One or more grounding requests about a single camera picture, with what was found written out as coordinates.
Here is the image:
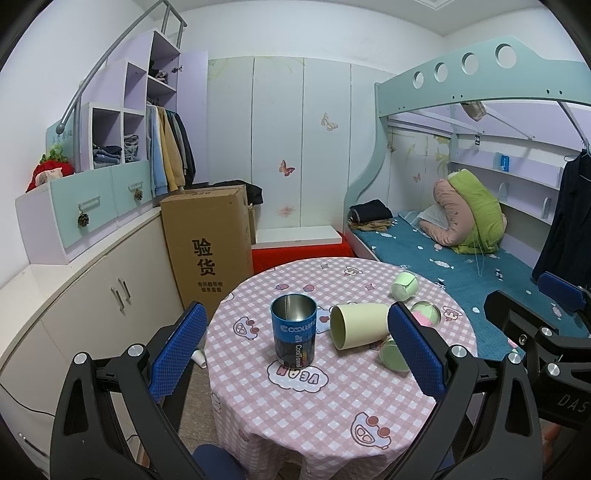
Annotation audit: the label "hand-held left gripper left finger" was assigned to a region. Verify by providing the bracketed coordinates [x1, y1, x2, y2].
[50, 302, 208, 480]

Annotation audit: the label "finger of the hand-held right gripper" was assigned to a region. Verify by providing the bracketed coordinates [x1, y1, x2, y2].
[484, 290, 591, 370]
[537, 271, 591, 324]

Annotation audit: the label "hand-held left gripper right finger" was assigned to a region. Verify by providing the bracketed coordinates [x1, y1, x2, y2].
[388, 302, 551, 480]

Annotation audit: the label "cream plastic cup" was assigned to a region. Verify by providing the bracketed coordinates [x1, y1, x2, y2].
[329, 302, 393, 350]

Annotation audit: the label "light green cup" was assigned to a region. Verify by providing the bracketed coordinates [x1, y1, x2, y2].
[379, 336, 411, 373]

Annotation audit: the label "pink and green cup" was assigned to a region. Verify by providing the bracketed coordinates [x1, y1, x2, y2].
[410, 301, 441, 328]

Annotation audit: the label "small green cup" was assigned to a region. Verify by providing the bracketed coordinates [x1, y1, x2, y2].
[391, 272, 419, 301]

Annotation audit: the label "person's right hand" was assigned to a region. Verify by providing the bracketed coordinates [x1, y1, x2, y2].
[540, 422, 568, 468]

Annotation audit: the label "hanging dark garment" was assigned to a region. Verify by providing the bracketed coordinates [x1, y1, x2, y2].
[531, 152, 591, 296]

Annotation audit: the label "teal printed bed sheet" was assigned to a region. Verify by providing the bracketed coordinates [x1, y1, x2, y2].
[353, 210, 591, 361]

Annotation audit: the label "white low cabinet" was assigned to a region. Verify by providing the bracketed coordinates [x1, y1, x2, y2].
[0, 210, 185, 467]

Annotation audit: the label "pink checked tablecloth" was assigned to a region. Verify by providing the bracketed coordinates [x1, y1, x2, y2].
[203, 257, 478, 480]

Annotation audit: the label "tall cardboard box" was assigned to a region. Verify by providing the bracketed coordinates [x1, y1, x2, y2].
[159, 185, 254, 319]

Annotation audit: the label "pink and green rolled duvet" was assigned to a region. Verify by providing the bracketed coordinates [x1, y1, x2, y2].
[418, 169, 509, 254]

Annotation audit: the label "blue metal can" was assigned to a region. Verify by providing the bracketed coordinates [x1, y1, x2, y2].
[270, 294, 318, 368]

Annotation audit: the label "blue chair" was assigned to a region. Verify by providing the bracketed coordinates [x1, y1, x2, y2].
[191, 443, 246, 480]

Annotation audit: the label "white pillow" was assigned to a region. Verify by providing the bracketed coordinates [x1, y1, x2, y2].
[418, 205, 451, 232]

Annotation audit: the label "folded tan cloth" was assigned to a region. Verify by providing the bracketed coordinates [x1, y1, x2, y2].
[348, 219, 394, 234]

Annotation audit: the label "folded dark clothes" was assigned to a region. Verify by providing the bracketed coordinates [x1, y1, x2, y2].
[348, 199, 394, 223]

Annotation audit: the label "white flat board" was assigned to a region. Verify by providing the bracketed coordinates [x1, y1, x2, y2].
[256, 225, 342, 245]

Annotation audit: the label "teal drawer unit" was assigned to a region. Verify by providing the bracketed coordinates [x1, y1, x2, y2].
[15, 159, 162, 265]

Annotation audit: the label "black bag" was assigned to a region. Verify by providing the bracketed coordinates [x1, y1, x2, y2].
[231, 181, 265, 206]

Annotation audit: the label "grey hanging pouch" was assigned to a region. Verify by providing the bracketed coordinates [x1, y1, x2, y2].
[461, 100, 487, 122]

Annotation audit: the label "light blue hanging shirt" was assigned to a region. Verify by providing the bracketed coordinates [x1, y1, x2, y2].
[147, 105, 168, 197]

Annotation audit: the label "yellow hanging jacket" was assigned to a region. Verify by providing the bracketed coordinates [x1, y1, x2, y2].
[157, 107, 186, 191]

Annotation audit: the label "folded jeans stack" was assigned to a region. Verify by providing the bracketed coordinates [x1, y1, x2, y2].
[92, 144, 123, 169]

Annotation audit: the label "dark hanging clothes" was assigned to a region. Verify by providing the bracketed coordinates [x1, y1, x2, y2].
[167, 110, 197, 186]

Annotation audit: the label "red plush toy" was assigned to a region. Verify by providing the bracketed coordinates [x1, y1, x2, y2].
[26, 145, 75, 193]

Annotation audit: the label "white wardrobe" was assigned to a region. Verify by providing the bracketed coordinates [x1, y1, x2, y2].
[207, 56, 398, 232]

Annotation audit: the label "purple shelf unit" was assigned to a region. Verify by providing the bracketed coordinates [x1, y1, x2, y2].
[76, 30, 208, 195]

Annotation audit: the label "grey metal railing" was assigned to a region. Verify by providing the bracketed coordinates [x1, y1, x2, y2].
[60, 0, 188, 125]

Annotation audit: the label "black cable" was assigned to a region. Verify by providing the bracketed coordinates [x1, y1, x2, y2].
[0, 381, 139, 446]

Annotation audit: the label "teal bunk bed frame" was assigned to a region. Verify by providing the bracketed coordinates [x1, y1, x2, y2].
[344, 34, 591, 264]

